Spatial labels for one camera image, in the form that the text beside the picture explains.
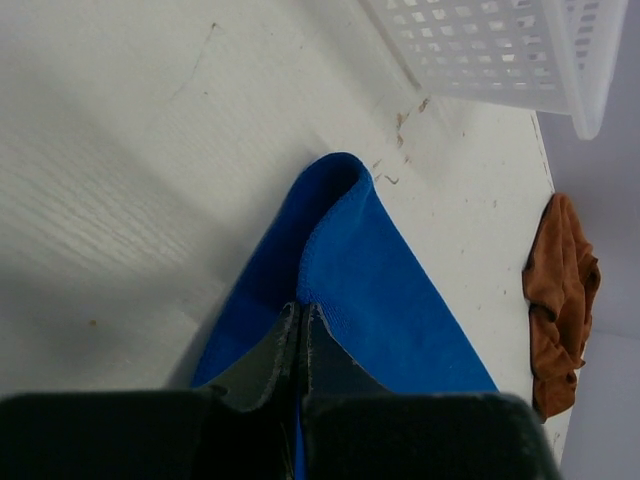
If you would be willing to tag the brown towel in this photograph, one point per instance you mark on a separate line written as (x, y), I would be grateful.
(560, 281)

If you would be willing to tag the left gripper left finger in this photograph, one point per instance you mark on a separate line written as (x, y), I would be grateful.
(265, 377)

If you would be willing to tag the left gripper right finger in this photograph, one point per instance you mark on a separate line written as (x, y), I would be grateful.
(326, 368)

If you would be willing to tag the blue towel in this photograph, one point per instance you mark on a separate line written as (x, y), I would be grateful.
(333, 243)

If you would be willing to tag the white plastic basket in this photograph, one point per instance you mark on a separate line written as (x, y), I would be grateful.
(549, 56)

